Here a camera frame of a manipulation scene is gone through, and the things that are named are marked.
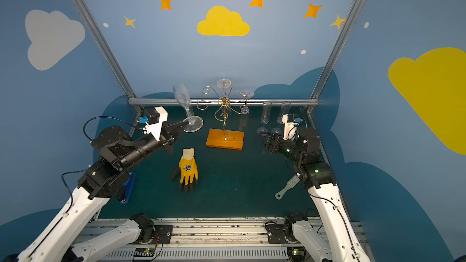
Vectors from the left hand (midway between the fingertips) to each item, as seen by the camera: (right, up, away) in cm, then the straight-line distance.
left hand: (185, 117), depth 56 cm
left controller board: (-22, -55, +18) cm, 62 cm away
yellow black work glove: (-9, -27, +34) cm, 44 cm away
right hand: (+29, -5, +14) cm, 33 cm away
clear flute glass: (+42, +6, +38) cm, 57 cm away
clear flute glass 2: (+21, +13, +28) cm, 37 cm away
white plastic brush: (+45, -30, +33) cm, 64 cm away
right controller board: (+41, -55, +18) cm, 71 cm away
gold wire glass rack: (+9, -10, +49) cm, 51 cm away
